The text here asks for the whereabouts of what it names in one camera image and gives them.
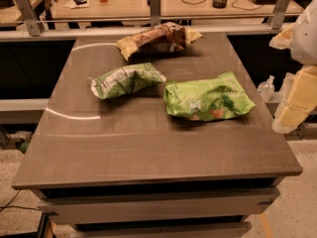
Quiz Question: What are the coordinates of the brown chip bag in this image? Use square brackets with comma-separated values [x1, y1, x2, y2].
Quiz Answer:
[117, 22, 202, 60]

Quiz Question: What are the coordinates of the metal guard rail frame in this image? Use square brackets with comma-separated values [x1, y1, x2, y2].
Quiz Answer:
[0, 0, 302, 42]

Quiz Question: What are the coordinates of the black mesh pen cup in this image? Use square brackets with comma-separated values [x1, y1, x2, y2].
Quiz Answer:
[212, 0, 228, 9]

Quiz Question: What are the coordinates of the green chip bag right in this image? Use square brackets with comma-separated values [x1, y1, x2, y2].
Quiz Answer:
[163, 71, 256, 121]

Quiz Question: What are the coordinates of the table drawer base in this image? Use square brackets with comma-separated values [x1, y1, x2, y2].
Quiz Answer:
[39, 181, 279, 238]

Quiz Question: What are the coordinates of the green jalapeno chip bag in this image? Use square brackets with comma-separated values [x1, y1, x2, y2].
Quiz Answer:
[90, 62, 166, 99]

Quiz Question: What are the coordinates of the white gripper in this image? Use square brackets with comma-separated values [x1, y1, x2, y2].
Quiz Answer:
[268, 0, 317, 134]

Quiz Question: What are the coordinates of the wooden background desk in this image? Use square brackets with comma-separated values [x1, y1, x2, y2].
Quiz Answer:
[39, 0, 305, 22]

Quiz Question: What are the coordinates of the clear sanitizer bottle left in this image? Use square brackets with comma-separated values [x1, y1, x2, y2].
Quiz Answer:
[258, 75, 274, 102]

